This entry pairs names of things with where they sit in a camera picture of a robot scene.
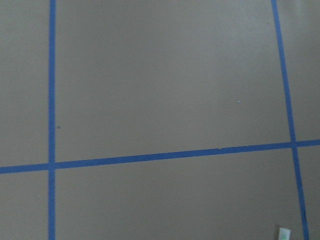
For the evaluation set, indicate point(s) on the green highlighter pen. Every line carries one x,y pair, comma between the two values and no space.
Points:
284,234

